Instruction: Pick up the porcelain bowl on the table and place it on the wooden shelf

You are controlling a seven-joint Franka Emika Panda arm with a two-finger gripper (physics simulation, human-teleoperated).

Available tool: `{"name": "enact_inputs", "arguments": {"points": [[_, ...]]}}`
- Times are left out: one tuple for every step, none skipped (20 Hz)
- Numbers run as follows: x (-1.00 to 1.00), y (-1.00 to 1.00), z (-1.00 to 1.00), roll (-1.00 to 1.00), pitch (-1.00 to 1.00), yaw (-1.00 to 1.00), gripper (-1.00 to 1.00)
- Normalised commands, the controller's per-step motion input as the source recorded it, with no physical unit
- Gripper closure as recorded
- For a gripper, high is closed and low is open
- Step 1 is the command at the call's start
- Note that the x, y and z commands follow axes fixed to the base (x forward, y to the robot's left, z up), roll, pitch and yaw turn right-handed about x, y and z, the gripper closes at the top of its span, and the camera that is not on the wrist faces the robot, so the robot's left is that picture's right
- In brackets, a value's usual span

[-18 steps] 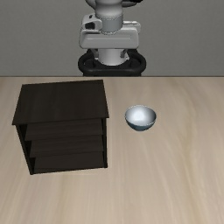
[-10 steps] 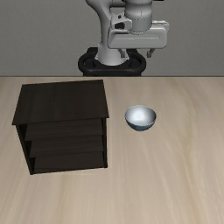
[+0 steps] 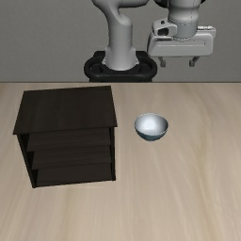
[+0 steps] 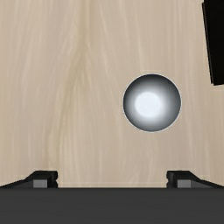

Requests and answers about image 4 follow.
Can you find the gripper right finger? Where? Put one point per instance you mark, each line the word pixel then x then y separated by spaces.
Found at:
pixel 180 178

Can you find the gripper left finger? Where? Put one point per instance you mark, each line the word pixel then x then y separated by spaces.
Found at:
pixel 43 178

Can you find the grey porcelain bowl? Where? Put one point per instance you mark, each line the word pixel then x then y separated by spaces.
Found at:
pixel 151 102

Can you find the slatted rack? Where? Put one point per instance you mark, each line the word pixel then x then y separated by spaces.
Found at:
pixel 215 40

